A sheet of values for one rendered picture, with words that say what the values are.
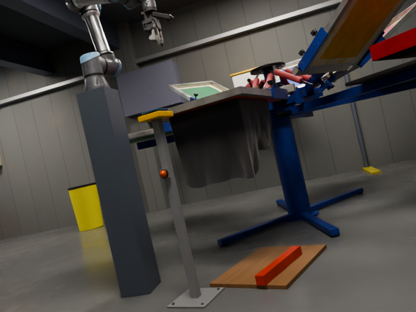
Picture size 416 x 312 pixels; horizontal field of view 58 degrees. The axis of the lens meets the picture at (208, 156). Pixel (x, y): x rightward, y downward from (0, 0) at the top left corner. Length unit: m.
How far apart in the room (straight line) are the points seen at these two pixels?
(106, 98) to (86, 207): 3.78
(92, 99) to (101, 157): 0.33
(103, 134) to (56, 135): 4.95
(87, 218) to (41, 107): 2.40
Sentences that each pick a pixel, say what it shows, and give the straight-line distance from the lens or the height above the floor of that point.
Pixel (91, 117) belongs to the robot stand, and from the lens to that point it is 2.26.
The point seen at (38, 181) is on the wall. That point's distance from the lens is 7.42.
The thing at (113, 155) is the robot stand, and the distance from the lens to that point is 2.19.
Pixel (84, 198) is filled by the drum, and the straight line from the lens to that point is 5.86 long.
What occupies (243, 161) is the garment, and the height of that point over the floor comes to 0.62.
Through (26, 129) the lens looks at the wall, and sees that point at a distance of 7.51.
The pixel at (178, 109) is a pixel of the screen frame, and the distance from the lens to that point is 2.05.
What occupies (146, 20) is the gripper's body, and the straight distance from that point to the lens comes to 2.25.
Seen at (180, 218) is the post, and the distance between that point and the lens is 1.91.
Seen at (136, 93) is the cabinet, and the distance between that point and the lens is 6.07.
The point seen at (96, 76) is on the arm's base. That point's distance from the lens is 2.31.
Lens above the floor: 0.69
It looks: level
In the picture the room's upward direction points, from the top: 13 degrees counter-clockwise
